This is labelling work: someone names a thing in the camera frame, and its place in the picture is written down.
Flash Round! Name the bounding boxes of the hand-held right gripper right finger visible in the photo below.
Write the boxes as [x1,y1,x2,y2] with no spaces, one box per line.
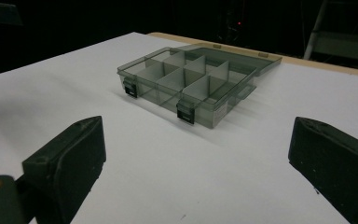
[287,116,358,224]

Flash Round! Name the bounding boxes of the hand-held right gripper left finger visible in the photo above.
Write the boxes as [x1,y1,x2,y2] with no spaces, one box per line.
[21,115,107,224]

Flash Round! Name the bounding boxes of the clear grey plastic organizer box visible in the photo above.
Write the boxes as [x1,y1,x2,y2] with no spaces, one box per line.
[117,42,283,130]

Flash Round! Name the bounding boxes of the metal stand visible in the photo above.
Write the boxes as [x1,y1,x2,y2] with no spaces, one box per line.
[303,0,358,62]

